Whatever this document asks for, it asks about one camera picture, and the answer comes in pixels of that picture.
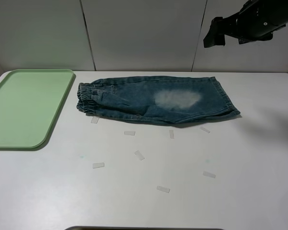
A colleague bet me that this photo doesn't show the children's blue denim shorts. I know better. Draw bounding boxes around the children's blue denim shorts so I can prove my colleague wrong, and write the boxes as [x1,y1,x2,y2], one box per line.
[76,76,240,125]

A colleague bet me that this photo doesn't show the clear tape strip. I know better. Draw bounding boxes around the clear tape strip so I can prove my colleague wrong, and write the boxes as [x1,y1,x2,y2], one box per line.
[134,150,145,161]
[203,171,216,178]
[124,131,135,136]
[169,130,174,139]
[93,162,105,169]
[91,116,99,124]
[156,185,170,193]
[200,126,210,133]

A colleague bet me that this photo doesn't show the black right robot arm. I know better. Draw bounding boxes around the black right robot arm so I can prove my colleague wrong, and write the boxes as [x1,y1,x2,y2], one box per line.
[221,0,288,44]

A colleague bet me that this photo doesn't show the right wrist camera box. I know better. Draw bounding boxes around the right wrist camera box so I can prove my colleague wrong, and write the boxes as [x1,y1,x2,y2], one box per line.
[203,17,225,48]

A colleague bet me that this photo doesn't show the light green plastic tray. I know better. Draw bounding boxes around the light green plastic tray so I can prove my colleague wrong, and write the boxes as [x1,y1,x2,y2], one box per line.
[0,69,74,150]

